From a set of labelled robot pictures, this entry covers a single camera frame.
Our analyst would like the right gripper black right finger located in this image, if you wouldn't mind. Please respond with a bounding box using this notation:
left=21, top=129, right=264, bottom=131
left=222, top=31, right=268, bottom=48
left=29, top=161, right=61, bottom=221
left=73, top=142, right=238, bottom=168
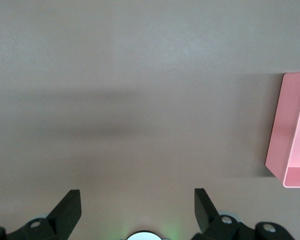
left=191, top=187, right=295, bottom=240

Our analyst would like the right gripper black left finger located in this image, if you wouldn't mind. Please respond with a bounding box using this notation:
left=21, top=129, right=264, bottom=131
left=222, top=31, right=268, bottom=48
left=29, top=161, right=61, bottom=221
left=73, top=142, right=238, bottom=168
left=0, top=189, right=83, bottom=240

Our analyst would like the pink plastic bin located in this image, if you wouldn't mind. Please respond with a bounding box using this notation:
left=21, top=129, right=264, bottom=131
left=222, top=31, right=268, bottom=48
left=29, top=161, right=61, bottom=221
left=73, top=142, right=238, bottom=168
left=264, top=71, right=300, bottom=189

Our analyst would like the brown table cover mat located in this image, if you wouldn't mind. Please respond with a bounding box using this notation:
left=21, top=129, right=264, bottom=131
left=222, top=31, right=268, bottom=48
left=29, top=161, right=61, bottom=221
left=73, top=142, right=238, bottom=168
left=0, top=0, right=300, bottom=240

